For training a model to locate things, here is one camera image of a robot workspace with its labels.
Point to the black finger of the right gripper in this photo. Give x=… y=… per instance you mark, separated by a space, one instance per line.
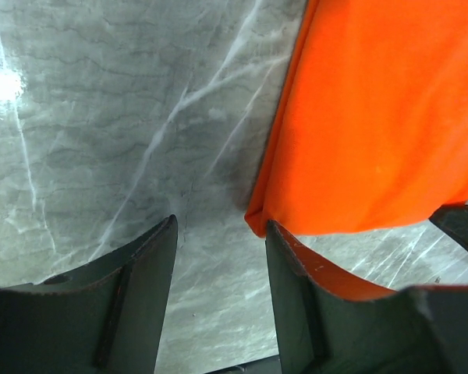
x=453 y=221

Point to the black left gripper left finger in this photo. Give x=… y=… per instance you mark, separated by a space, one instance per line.
x=103 y=317

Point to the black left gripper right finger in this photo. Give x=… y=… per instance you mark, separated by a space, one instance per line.
x=329 y=320

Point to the orange t-shirt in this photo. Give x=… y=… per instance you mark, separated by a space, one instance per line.
x=371 y=130

